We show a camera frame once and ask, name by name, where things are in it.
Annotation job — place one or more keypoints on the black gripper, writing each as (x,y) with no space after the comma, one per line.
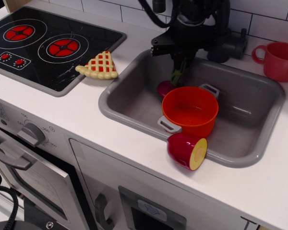
(183,41)

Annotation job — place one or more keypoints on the purple toy beet green stems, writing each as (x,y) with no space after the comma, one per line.
(166,86)

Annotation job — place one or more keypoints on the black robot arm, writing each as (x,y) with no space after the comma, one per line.
(189,12)

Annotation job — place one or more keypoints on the grey plastic sink basin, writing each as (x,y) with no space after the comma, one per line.
(249,105)

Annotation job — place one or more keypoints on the black toy faucet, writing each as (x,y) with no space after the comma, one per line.
(226,45)

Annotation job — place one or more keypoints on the toy pie slice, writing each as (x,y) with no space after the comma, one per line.
(100,67)

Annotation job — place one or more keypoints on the halved red toy fruit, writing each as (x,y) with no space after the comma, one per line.
(187,150)

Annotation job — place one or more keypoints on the red plastic cup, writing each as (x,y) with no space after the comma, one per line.
(274,58)

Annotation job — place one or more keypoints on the black toy stove top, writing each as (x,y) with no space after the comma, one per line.
(42,50)

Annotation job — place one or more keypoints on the grey dishwasher panel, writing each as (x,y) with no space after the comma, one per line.
(144,214)

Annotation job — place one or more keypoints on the grey oven knob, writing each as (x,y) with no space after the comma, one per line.
(31,134)

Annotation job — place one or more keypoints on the white toy oven door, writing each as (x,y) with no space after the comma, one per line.
(47,186)

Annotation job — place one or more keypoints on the orange toy pot grey handles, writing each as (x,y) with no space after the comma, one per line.
(191,110)

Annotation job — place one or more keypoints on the grey cabinet door handle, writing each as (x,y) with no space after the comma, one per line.
(102,222)

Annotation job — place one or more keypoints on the grey oven door handle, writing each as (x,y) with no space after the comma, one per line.
(13,156)

